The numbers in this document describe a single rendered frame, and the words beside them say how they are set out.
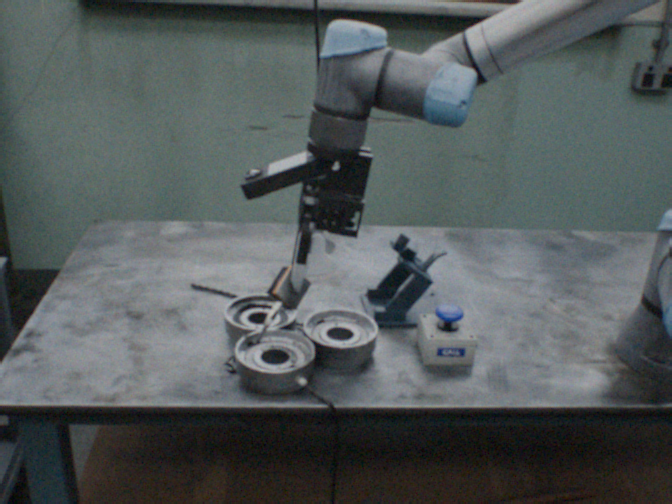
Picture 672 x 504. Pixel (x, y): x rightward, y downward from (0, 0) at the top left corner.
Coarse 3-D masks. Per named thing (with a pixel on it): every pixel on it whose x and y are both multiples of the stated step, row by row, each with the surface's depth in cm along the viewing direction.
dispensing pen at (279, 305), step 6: (282, 270) 99; (282, 276) 98; (276, 282) 98; (270, 288) 98; (270, 294) 98; (276, 300) 98; (276, 306) 97; (282, 306) 98; (288, 306) 99; (270, 312) 97; (276, 312) 97; (270, 318) 97; (264, 324) 97; (270, 324) 97; (264, 330) 96; (258, 336) 96
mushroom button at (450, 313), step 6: (438, 306) 99; (444, 306) 99; (450, 306) 99; (456, 306) 99; (438, 312) 98; (444, 312) 97; (450, 312) 97; (456, 312) 97; (462, 312) 98; (444, 318) 97; (450, 318) 97; (456, 318) 97; (462, 318) 98; (444, 324) 99; (450, 324) 99
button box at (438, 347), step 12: (420, 324) 101; (432, 324) 100; (456, 324) 99; (468, 324) 100; (420, 336) 101; (432, 336) 97; (444, 336) 97; (456, 336) 97; (468, 336) 97; (420, 348) 101; (432, 348) 97; (444, 348) 97; (456, 348) 97; (468, 348) 97; (432, 360) 98; (444, 360) 98; (456, 360) 98; (468, 360) 98
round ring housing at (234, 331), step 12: (240, 300) 105; (252, 300) 106; (264, 300) 106; (228, 312) 103; (252, 312) 103; (264, 312) 104; (288, 312) 104; (228, 324) 99; (252, 324) 100; (276, 324) 101; (288, 324) 99; (240, 336) 98
